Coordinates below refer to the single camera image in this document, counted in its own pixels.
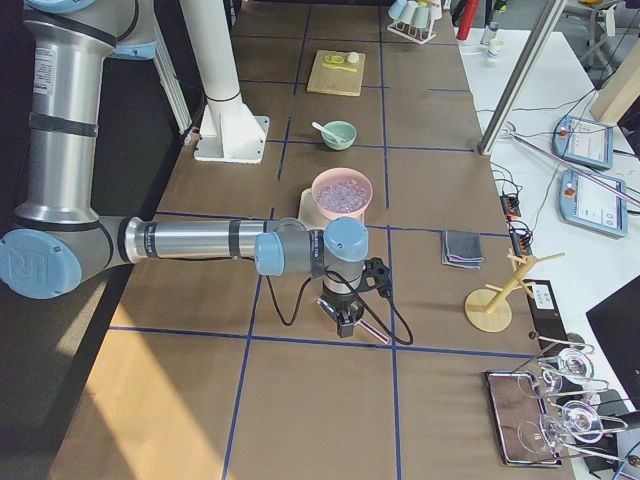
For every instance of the yellow plastic knife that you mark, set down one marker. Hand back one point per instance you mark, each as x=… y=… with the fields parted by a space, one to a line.
x=339 y=67

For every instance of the folded grey cloth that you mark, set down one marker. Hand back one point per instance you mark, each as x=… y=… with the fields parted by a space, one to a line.
x=461 y=249

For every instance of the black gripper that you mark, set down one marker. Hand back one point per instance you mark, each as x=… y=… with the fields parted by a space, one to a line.
x=341 y=305

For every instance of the mint green bowl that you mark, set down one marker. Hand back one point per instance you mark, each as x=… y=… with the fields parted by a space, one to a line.
x=342 y=135

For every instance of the white plastic spoon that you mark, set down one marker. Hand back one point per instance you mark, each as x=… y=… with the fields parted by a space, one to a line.
x=325 y=131

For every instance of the light blue cup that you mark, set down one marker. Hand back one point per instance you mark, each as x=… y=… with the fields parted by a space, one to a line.
x=396 y=9

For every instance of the wooden mug tree stand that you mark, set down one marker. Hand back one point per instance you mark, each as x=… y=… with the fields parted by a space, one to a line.
x=487 y=308

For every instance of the black glass rack tray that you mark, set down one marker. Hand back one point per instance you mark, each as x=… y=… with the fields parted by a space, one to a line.
x=513 y=406

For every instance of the white cup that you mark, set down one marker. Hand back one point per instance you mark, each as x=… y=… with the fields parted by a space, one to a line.
x=407 y=13

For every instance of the wine glass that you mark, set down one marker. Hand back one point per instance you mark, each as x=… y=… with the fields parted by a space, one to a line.
x=577 y=428
x=570 y=372

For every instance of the paper cup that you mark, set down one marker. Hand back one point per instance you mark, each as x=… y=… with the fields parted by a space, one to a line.
x=494 y=49

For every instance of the far blue teach pendant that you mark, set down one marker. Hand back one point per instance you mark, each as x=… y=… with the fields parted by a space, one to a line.
x=585 y=142

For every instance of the upper lemon slice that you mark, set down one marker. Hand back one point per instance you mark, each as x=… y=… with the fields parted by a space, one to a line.
x=334 y=59

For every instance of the blue teach pendant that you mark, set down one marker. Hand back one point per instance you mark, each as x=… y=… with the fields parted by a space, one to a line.
x=589 y=205
x=585 y=142

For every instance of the aluminium frame post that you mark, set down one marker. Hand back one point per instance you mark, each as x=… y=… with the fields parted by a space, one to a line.
x=531 y=51

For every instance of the wire cup rack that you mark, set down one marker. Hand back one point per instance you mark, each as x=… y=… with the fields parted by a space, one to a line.
x=417 y=31

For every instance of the white steamed bun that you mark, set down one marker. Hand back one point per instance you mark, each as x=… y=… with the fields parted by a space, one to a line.
x=353 y=58

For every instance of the steel ice scoop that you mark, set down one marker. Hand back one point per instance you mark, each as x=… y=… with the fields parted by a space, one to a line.
x=377 y=334

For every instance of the near blue teach pendant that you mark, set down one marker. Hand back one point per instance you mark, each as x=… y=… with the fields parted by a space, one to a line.
x=589 y=205

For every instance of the black power strip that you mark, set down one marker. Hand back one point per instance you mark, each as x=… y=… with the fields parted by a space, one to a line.
x=510 y=205

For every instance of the white camera mast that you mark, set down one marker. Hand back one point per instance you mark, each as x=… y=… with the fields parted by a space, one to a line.
x=229 y=131

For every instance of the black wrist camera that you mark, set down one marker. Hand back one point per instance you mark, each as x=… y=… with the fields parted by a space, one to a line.
x=376 y=276

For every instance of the bamboo cutting board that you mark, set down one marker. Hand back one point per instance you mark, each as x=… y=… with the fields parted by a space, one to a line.
x=335 y=82

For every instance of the mint green cup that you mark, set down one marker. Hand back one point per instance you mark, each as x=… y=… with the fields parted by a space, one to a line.
x=420 y=17

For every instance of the pink bowl of ice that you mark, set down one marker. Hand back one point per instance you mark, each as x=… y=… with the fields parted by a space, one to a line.
x=342 y=192

